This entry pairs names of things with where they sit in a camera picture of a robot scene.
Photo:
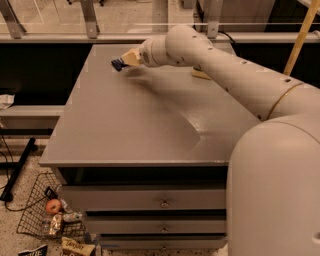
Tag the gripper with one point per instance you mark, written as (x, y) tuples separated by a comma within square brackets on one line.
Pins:
[(145, 56)]

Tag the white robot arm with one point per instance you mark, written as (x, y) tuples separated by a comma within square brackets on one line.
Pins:
[(273, 182)]

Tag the blue rxbar blueberry wrapper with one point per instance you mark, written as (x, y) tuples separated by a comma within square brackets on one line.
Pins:
[(118, 64)]

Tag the green yellow sponge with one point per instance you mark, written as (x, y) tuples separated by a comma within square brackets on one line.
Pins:
[(196, 72)]

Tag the grey drawer cabinet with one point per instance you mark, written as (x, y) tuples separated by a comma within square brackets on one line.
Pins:
[(145, 127)]

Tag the grey metal railing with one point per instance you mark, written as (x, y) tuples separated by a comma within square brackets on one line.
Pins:
[(60, 21)]

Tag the crumpled white paper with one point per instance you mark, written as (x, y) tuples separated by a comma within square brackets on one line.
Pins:
[(6, 101)]

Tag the top grey drawer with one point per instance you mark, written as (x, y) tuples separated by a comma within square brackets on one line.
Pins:
[(121, 198)]

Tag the grey drawer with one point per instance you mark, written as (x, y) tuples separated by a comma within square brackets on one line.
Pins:
[(154, 225), (144, 242), (121, 198)]

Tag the middle grey drawer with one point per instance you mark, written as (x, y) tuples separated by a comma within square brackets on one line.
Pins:
[(154, 225)]

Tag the red apple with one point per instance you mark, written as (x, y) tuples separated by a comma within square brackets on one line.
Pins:
[(53, 206)]

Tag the shiny foil snack packet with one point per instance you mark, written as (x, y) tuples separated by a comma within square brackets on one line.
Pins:
[(56, 225)]

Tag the bottom grey drawer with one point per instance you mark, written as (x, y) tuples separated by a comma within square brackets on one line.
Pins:
[(144, 242)]

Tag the black metal stand leg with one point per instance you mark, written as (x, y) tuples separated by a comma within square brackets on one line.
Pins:
[(7, 195)]

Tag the tan snack bag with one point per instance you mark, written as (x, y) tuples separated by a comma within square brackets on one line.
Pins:
[(71, 247)]

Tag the dark blue snack bag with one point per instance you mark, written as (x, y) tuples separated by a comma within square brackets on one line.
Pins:
[(39, 251)]

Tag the black wire basket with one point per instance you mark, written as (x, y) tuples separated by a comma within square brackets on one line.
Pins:
[(35, 221)]

